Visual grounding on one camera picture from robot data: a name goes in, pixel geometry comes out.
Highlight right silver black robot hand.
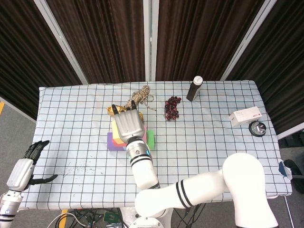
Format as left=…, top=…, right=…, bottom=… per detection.
left=111, top=100, right=147, bottom=144

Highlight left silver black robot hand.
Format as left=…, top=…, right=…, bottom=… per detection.
left=6, top=140, right=58, bottom=191

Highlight yellow foam cube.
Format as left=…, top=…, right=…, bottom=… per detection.
left=112, top=119, right=123, bottom=140

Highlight red foam cube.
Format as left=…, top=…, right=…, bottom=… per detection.
left=112, top=137, right=128, bottom=147

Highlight purple foam cube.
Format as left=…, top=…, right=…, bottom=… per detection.
left=106, top=132, right=126, bottom=152

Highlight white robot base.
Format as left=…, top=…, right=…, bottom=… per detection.
left=120, top=206, right=175, bottom=228

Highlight green foam cube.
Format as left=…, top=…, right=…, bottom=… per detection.
left=145, top=130, right=157, bottom=151

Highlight golden biscuit packet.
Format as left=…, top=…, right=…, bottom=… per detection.
left=106, top=105, right=144, bottom=124

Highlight dark red grape bunch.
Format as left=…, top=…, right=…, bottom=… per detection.
left=163, top=95, right=182, bottom=121

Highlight white black checkered tablecloth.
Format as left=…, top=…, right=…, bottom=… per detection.
left=18, top=80, right=293, bottom=211

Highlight dark bottle white cap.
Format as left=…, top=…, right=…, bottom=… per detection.
left=186, top=76, right=203, bottom=102

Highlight dark brown curtain panel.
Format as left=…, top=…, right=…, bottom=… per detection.
left=46, top=0, right=146, bottom=84
left=0, top=0, right=83, bottom=119
left=155, top=0, right=266, bottom=82
left=225, top=0, right=304, bottom=135

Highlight green circuit board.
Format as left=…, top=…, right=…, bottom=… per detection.
left=103, top=210, right=117, bottom=223

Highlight white cardboard box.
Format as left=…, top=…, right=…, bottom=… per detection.
left=228, top=106, right=263, bottom=127

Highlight black round tin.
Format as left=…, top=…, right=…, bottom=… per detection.
left=248, top=121, right=266, bottom=138

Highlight braided rope bundle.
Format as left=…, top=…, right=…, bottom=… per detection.
left=125, top=85, right=157, bottom=112

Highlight white cable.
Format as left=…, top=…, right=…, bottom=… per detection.
left=47, top=212, right=84, bottom=228

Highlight white partition base rail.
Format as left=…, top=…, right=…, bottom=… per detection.
left=0, top=96, right=38, bottom=124
left=276, top=129, right=304, bottom=140

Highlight black cable bundle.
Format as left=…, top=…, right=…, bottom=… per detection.
left=71, top=207, right=126, bottom=228

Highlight white partition post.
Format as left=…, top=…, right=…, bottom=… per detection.
left=219, top=0, right=278, bottom=81
left=33, top=0, right=90, bottom=85
left=142, top=0, right=159, bottom=81

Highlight black cables green connector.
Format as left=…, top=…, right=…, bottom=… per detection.
left=174, top=203, right=206, bottom=228

